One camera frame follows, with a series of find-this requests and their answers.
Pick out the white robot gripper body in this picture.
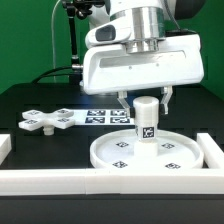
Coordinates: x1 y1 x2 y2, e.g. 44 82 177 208
83 34 204 94

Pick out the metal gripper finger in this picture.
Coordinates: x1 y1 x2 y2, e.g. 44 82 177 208
160 86 173 115
117 91 130 115

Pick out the white round table top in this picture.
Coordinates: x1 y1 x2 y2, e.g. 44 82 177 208
90 129 204 171

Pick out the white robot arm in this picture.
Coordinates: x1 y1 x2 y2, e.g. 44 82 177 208
83 0 206 114

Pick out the white cross-shaped table base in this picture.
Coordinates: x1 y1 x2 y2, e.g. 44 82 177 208
19 108 75 136

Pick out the white right fence bar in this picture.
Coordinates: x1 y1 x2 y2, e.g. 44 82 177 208
197 133 224 169

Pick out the white fence bar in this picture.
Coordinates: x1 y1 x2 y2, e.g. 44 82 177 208
197 133 224 169
0 169 224 196
0 134 12 165

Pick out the white front fence bar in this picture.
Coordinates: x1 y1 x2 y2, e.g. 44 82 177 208
0 169 224 196

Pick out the white left fence bar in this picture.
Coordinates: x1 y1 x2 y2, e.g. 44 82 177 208
0 134 12 165

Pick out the white marker base plate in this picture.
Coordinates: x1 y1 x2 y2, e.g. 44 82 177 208
71 109 134 126

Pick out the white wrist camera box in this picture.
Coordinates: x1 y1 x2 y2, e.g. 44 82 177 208
85 23 131 48

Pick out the white cable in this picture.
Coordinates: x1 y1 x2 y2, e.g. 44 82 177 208
50 0 63 84

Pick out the black cable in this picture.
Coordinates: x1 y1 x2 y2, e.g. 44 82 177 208
31 65 75 84

